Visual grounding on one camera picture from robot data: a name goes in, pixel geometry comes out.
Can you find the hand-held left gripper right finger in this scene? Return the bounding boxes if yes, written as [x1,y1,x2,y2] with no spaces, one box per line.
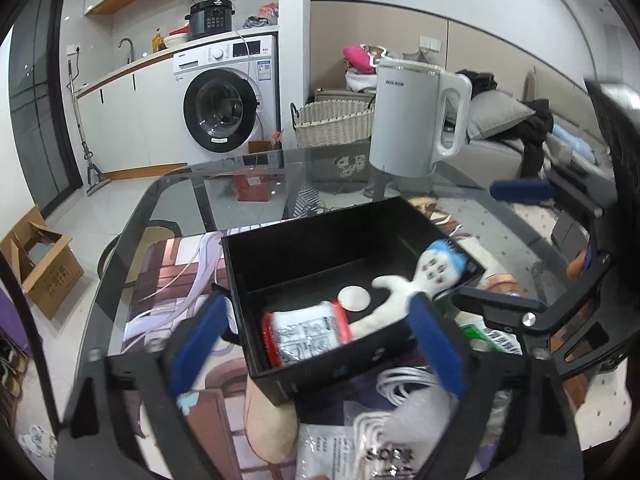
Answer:
[407,292,586,480]

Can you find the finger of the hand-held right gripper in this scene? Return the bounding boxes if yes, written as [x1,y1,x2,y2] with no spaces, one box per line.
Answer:
[450,252,631,380]
[490,179,606,258]

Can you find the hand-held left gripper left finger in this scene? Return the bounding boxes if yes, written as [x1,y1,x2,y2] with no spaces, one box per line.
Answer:
[55,292,236,480]

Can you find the green and white sachet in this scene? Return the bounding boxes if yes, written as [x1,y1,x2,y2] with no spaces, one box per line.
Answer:
[457,320,526,356]

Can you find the bagged cream cord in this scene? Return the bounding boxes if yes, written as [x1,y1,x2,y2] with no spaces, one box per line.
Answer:
[375,366,451,405]

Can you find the white plush doll blue hair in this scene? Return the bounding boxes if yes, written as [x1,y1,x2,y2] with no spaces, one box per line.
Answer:
[350,239,471,346]

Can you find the red and white packet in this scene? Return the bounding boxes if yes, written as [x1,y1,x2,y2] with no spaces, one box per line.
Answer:
[261,300,353,368]

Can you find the bagged white rope black band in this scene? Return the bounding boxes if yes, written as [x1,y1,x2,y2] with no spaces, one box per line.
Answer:
[345,400,496,480]

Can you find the black cardboard box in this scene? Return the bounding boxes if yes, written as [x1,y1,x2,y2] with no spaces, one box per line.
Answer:
[220,196,486,406]

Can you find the beige sofa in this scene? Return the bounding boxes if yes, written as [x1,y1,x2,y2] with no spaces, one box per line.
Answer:
[440,65,616,201]

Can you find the black clothing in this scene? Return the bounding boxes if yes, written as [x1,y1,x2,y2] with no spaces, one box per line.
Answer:
[517,99,556,178]

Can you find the grey pillow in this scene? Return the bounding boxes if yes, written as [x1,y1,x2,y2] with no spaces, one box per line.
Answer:
[467,92,536,141]

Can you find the printed desk mat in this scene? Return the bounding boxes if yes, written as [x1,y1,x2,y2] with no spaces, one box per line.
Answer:
[122,232,501,480]

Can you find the white round pad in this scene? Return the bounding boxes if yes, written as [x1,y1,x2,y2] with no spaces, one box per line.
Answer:
[337,285,372,312]

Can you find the white electric kettle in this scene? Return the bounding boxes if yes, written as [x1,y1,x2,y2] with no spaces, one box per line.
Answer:
[368,58,473,178]

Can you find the open cardboard box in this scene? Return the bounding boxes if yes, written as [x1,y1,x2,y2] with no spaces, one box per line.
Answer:
[0,205,85,320]

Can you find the red box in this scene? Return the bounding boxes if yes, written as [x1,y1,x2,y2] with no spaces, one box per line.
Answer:
[235,170,275,203]

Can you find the printed fabric storage bin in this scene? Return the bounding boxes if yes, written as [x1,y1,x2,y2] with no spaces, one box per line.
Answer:
[310,145,373,183]

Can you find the shoe rack with shoes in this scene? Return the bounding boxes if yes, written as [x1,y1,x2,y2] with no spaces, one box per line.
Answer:
[0,332,33,411]

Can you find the purple rolled mat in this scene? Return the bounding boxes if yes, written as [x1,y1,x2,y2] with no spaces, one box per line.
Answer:
[0,285,23,341]

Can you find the floor mop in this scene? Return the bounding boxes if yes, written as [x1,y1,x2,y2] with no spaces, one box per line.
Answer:
[65,57,112,197]

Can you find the wicker basket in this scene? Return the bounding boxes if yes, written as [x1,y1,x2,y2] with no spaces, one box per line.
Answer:
[291,100,376,148]

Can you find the pink plush item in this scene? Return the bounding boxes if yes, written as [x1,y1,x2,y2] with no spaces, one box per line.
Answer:
[342,45,377,68]

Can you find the white washing machine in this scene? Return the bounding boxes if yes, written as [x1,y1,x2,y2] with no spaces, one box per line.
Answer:
[172,35,279,166]

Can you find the white kitchen counter cabinet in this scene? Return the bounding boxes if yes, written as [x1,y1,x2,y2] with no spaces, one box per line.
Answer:
[75,52,176,171]

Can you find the dark glass door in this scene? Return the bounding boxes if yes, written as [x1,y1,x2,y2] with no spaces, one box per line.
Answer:
[7,0,83,216]

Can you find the black pressure cooker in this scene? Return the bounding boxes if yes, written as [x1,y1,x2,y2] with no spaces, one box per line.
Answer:
[187,0,236,38]

